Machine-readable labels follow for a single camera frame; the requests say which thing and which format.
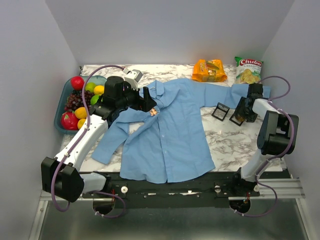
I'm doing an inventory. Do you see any red toy apple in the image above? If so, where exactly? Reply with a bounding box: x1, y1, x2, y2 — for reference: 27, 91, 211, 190
70, 76, 85, 91

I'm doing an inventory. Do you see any orange mango gummy bag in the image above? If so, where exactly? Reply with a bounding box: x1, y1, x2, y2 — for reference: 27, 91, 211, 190
191, 59, 228, 82

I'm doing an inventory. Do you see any orange toy fruit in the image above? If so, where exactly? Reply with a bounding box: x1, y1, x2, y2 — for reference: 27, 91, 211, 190
93, 85, 105, 95
77, 118, 86, 130

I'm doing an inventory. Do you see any pink toy dragon fruit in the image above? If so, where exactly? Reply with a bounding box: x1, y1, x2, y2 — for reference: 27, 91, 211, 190
60, 111, 79, 131

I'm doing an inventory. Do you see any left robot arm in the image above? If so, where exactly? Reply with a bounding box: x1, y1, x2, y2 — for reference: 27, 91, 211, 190
41, 76, 157, 203

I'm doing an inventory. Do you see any black brooch box yellow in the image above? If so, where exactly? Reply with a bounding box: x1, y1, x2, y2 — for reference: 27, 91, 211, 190
229, 110, 246, 126

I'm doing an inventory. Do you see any black brooch box red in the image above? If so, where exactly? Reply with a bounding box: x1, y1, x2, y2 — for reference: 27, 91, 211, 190
211, 102, 230, 122

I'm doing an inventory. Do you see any green toy lime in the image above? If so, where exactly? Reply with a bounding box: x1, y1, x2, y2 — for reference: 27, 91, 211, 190
84, 82, 97, 93
90, 94, 100, 106

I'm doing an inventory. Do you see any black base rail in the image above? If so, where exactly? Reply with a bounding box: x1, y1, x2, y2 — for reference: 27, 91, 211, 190
74, 171, 261, 210

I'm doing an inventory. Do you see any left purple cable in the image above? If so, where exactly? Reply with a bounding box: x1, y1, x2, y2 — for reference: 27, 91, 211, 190
50, 64, 127, 219

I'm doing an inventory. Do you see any dark toy grape bunch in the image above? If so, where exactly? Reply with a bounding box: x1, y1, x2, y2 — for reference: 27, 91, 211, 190
64, 90, 94, 112

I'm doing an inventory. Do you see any red orange leaf brooch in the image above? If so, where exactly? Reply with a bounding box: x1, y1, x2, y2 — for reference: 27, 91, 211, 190
149, 108, 158, 117

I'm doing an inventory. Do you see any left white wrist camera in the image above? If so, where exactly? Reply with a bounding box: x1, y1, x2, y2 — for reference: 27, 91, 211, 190
124, 69, 143, 91

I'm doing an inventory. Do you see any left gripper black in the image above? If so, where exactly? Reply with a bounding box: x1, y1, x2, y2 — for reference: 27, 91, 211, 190
116, 81, 158, 113

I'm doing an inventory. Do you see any light blue button shirt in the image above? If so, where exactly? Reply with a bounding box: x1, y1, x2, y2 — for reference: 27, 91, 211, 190
91, 78, 272, 185

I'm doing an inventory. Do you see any green cassava chips bag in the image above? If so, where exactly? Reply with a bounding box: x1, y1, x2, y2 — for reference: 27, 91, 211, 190
234, 56, 264, 84

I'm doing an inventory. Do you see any yellow toy lemon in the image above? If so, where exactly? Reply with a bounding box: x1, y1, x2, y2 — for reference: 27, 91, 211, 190
74, 107, 87, 120

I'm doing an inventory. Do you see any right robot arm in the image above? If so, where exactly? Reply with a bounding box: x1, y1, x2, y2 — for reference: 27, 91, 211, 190
229, 83, 299, 196

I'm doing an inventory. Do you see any teal plastic fruit basin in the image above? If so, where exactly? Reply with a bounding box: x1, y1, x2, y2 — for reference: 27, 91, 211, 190
54, 75, 107, 135

